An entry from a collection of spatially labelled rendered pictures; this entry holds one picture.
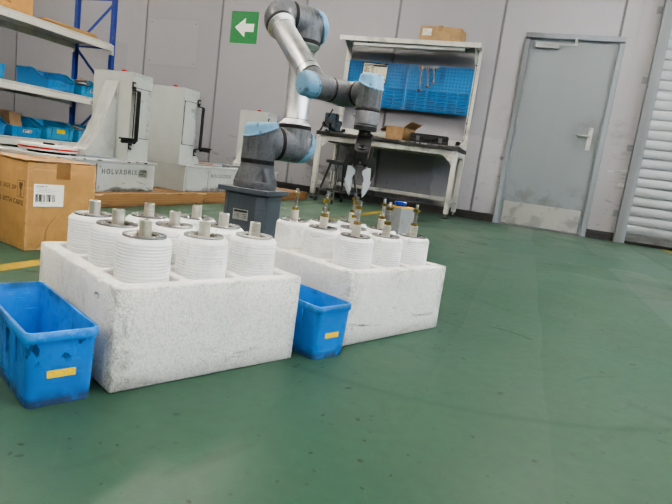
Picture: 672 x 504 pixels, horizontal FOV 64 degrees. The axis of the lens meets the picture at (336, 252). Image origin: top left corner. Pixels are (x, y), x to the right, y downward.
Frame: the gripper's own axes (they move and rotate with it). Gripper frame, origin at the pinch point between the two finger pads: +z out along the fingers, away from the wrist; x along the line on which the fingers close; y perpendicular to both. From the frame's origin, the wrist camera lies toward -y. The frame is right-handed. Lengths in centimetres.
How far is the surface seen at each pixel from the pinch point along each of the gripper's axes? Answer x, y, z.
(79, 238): 52, -63, 14
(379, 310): -11.0, -34.5, 26.6
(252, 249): 17, -61, 11
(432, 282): -24.9, -18.4, 20.7
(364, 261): -5.5, -36.1, 14.6
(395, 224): -13.7, 6.8, 8.7
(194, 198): 120, 215, 30
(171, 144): 142, 218, -5
